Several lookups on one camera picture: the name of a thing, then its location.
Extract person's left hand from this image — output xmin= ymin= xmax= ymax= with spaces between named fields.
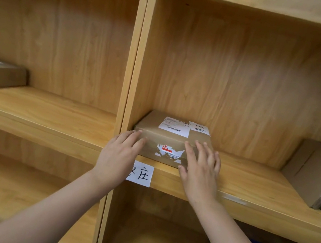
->
xmin=89 ymin=123 xmax=148 ymax=197

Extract white paper shelf label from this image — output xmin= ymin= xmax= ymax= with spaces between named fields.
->
xmin=125 ymin=159 xmax=155 ymax=188

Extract wooden shelf unit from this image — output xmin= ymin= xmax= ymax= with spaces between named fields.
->
xmin=0 ymin=0 xmax=321 ymax=243

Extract person's left forearm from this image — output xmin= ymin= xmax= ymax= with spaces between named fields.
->
xmin=0 ymin=154 xmax=115 ymax=243

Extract person's right hand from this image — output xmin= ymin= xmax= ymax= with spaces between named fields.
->
xmin=171 ymin=138 xmax=226 ymax=211

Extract plain brown cardboard box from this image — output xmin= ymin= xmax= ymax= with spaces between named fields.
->
xmin=276 ymin=135 xmax=321 ymax=211

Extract cardboard parcel with white labels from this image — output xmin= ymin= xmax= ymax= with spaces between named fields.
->
xmin=128 ymin=107 xmax=219 ymax=175

